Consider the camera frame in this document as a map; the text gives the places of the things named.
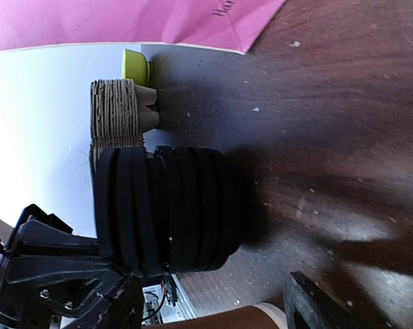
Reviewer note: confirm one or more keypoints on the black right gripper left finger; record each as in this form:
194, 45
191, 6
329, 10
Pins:
121, 308

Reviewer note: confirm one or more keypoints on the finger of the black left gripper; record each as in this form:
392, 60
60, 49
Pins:
37, 233
69, 285

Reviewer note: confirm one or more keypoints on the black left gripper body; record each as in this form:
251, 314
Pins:
8, 315

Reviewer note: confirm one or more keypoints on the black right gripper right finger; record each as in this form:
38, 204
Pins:
308, 306

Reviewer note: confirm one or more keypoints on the single brown paper cup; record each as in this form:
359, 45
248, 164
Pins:
264, 315

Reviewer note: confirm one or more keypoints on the stack of black cup lids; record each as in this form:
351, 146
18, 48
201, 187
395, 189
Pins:
181, 209

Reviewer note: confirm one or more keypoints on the stack of cardboard cup carriers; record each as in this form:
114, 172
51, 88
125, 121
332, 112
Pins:
121, 112

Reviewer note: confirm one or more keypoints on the lime green bowl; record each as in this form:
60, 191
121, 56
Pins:
136, 67

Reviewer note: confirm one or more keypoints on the pink and white paper bag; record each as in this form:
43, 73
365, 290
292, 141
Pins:
225, 25

